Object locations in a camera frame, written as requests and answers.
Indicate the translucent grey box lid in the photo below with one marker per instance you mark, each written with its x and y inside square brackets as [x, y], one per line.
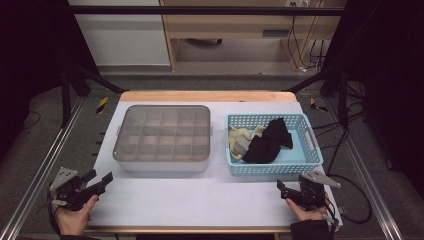
[160, 133]

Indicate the white compartment storage box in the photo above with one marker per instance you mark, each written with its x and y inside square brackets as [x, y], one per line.
[160, 166]

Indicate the white power strip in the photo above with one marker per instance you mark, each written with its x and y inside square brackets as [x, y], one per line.
[298, 2]

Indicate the aluminium rail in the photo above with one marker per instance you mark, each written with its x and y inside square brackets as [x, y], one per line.
[40, 176]
[376, 200]

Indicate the light wooden desk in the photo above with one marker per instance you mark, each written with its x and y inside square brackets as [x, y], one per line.
[233, 28]

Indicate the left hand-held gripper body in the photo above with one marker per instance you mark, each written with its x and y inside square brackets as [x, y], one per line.
[68, 186]

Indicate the black metal stand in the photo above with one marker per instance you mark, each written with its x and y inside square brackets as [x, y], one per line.
[343, 100]
[65, 100]

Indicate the person's left hand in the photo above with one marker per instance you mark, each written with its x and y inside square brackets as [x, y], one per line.
[75, 221]

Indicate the yellow black tape strip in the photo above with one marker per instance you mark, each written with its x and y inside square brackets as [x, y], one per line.
[102, 105]
[315, 105]

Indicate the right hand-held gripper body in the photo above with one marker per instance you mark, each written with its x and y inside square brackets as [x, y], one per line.
[311, 195]

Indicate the black curtain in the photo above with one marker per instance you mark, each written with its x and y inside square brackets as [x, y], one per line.
[393, 66]
[26, 50]

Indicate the black horizontal frame bar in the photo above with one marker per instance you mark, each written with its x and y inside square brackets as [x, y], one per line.
[200, 10]

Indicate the person's right hand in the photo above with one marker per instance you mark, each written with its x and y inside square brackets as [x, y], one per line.
[305, 215]

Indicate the pale yellow sock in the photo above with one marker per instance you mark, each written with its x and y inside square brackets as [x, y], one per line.
[257, 130]
[235, 133]

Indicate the white cabinet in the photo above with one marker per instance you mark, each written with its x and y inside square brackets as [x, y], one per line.
[123, 40]

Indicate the blue perforated plastic basket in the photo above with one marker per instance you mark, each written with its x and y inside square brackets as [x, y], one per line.
[300, 146]

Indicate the white table sheet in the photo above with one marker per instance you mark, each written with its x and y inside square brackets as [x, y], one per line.
[200, 200]

